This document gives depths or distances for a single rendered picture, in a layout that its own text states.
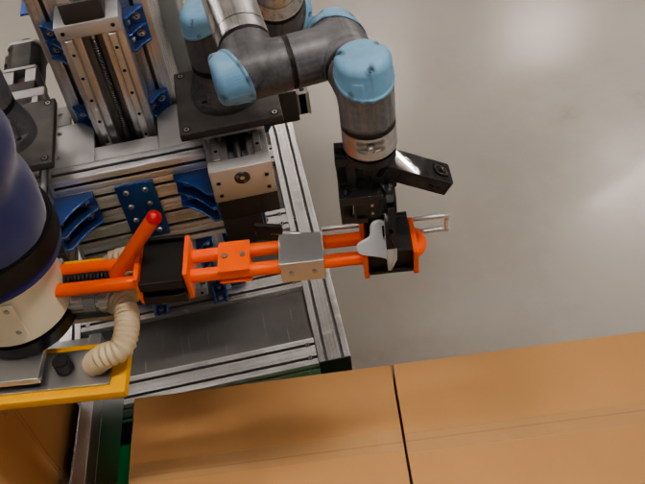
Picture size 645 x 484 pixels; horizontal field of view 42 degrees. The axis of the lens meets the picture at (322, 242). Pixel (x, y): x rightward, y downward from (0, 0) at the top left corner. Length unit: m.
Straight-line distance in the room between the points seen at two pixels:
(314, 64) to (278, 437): 0.98
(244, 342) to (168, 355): 0.22
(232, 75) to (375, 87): 0.19
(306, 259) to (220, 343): 1.22
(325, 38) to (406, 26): 2.74
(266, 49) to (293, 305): 1.46
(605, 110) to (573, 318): 1.01
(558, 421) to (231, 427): 0.71
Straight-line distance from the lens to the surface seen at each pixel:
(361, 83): 1.07
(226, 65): 1.14
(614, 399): 1.96
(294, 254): 1.30
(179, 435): 1.96
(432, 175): 1.22
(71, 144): 2.06
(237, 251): 1.33
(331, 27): 1.17
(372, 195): 1.20
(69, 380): 1.41
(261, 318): 2.51
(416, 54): 3.72
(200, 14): 1.76
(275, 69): 1.15
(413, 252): 1.28
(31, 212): 1.26
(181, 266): 1.33
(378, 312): 2.74
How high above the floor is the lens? 2.19
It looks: 48 degrees down
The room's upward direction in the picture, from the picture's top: 9 degrees counter-clockwise
